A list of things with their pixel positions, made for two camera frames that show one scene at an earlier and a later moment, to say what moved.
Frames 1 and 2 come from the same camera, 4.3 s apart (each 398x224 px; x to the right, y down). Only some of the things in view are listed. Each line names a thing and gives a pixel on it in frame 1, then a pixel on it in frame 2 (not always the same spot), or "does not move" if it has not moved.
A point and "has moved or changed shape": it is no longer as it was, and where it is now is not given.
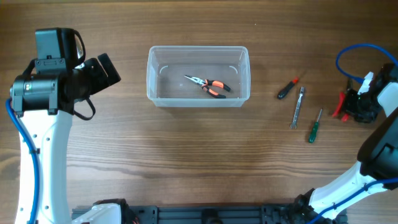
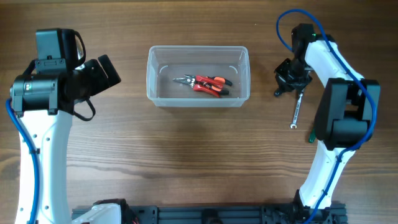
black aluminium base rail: (299, 214) does not move
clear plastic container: (202, 76) does not move
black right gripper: (351, 104) to (292, 81)
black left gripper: (101, 72) does not move
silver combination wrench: (294, 120) does not move
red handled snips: (344, 116) has moved or changed shape
